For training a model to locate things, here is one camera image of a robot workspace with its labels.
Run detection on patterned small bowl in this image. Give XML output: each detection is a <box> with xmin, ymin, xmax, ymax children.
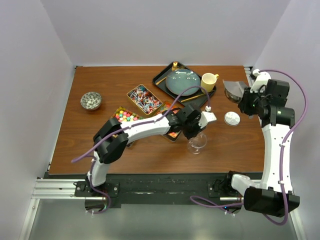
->
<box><xmin>80</xmin><ymin>91</ymin><xmax>102</xmax><ymax>111</ymax></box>

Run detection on gold spoon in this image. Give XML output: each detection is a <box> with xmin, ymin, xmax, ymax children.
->
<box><xmin>171</xmin><ymin>61</ymin><xmax>178</xmax><ymax>71</ymax></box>

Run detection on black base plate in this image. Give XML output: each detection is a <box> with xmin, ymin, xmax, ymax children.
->
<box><xmin>74</xmin><ymin>173</ymin><xmax>242</xmax><ymax>213</ymax></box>

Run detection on clear glass jar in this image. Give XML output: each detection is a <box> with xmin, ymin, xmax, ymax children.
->
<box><xmin>187</xmin><ymin>132</ymin><xmax>207</xmax><ymax>155</ymax></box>

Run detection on gold chopstick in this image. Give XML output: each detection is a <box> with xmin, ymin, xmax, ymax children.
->
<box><xmin>180</xmin><ymin>90</ymin><xmax>216</xmax><ymax>103</ymax></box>

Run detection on blue-grey plate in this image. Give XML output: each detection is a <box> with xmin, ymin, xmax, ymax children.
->
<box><xmin>165</xmin><ymin>69</ymin><xmax>201</xmax><ymax>95</ymax></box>

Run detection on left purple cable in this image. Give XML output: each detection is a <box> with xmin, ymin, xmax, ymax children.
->
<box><xmin>70</xmin><ymin>85</ymin><xmax>212</xmax><ymax>215</ymax></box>

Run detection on tin of lollipops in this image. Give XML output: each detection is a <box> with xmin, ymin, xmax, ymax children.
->
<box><xmin>126</xmin><ymin>84</ymin><xmax>163</xmax><ymax>117</ymax></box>

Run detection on tin of gummy candies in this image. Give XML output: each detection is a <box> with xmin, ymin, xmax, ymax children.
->
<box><xmin>154</xmin><ymin>100</ymin><xmax>186</xmax><ymax>142</ymax></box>

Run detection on black tray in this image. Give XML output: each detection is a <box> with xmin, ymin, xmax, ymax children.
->
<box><xmin>152</xmin><ymin>61</ymin><xmax>217</xmax><ymax>108</ymax></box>

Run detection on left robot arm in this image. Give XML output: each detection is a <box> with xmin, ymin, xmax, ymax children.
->
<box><xmin>85</xmin><ymin>104</ymin><xmax>217</xmax><ymax>196</ymax></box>

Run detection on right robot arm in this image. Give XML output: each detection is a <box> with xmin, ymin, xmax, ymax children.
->
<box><xmin>222</xmin><ymin>79</ymin><xmax>300</xmax><ymax>218</ymax></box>

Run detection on metal scoop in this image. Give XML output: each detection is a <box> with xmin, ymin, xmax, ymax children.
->
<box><xmin>222</xmin><ymin>80</ymin><xmax>248</xmax><ymax>104</ymax></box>

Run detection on tin of star candies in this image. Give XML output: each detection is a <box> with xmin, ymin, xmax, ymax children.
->
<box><xmin>112</xmin><ymin>106</ymin><xmax>143</xmax><ymax>123</ymax></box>

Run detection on silver jar lid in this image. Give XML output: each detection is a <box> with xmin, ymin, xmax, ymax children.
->
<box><xmin>224</xmin><ymin>111</ymin><xmax>241</xmax><ymax>127</ymax></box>

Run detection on yellow cup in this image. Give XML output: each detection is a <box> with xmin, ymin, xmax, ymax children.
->
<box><xmin>200</xmin><ymin>73</ymin><xmax>220</xmax><ymax>93</ymax></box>

